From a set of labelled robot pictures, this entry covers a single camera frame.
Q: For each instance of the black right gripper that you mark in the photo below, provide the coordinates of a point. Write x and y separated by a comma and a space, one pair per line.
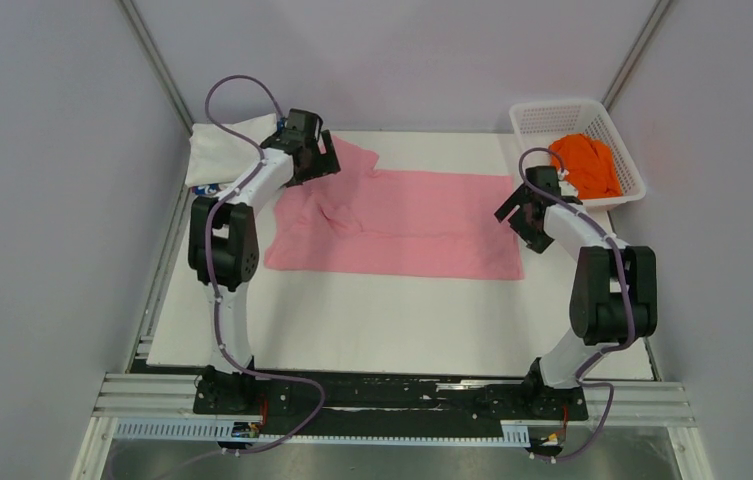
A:
535, 240

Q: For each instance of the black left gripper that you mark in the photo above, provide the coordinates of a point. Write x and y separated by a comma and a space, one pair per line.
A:
324, 164

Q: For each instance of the pink t-shirt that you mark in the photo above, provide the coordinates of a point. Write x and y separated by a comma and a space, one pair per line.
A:
370, 220

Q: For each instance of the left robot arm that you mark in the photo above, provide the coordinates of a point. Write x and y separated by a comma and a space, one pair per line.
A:
223, 246

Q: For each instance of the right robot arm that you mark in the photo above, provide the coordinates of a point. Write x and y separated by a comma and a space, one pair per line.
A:
613, 300

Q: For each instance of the orange t-shirt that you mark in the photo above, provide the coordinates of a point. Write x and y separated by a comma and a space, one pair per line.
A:
589, 164

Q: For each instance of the white folded t-shirt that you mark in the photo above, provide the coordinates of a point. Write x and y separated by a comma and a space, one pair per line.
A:
218, 157

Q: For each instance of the white plastic laundry basket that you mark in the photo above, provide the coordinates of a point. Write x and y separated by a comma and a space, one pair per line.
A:
540, 123

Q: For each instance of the blue printed folded t-shirt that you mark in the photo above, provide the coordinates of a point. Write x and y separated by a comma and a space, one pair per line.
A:
208, 189

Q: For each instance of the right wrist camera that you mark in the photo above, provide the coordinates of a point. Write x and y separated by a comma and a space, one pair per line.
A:
566, 188

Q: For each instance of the left aluminium corner post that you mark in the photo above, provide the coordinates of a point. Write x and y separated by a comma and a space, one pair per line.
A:
160, 69

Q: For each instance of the aluminium corner post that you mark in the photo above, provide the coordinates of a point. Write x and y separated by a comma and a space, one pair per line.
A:
160, 69
652, 24

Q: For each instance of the right aluminium corner post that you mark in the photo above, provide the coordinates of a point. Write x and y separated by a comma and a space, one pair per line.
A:
652, 24

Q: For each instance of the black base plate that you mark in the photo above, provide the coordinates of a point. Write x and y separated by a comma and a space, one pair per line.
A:
363, 404

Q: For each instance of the aluminium frame rail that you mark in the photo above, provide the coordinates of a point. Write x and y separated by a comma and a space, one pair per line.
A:
636, 403

